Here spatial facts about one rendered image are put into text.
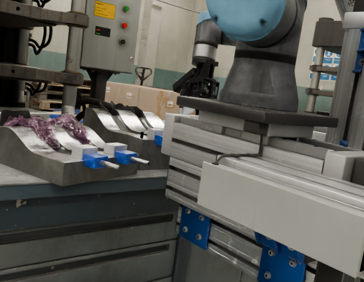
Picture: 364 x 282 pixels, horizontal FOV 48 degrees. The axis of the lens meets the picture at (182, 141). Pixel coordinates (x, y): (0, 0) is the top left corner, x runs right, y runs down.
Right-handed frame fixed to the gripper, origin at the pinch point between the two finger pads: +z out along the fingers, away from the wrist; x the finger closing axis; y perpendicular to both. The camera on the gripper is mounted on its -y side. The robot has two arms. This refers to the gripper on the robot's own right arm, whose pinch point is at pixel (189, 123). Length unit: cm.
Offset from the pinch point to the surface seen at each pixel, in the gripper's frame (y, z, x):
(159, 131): 1.0, 4.3, -11.8
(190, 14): -682, -358, 539
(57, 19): -70, -39, -20
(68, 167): 11.3, 17.4, -43.3
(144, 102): -340, -59, 212
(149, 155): 0.8, 11.8, -14.1
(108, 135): -17.8, 7.2, -17.5
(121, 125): -22.3, 3.1, -10.8
